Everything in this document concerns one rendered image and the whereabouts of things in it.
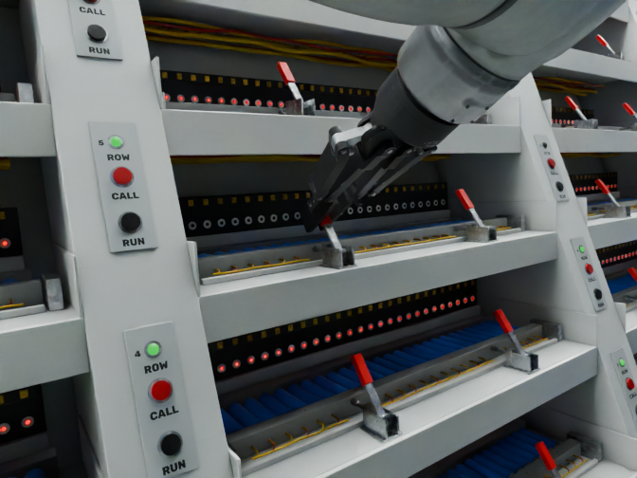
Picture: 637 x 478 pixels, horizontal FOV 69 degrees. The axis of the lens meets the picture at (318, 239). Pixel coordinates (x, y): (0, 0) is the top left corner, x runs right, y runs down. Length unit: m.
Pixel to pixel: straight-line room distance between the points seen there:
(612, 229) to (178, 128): 0.80
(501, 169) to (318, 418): 0.56
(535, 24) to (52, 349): 0.41
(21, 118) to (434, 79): 0.34
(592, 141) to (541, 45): 0.75
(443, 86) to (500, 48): 0.05
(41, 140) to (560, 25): 0.41
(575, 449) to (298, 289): 0.57
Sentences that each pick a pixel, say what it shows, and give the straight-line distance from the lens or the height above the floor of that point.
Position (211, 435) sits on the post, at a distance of 0.44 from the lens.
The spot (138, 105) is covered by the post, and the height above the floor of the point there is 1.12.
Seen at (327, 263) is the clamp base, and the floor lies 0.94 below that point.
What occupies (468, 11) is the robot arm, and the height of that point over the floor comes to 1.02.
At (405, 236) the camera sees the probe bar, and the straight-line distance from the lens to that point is 0.68.
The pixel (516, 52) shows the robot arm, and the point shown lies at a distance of 0.35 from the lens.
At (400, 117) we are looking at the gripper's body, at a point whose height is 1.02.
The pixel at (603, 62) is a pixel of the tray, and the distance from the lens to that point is 1.31.
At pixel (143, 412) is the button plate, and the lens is 0.42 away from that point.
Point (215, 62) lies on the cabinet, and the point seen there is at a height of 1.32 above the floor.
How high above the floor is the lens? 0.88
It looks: 10 degrees up
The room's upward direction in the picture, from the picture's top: 14 degrees counter-clockwise
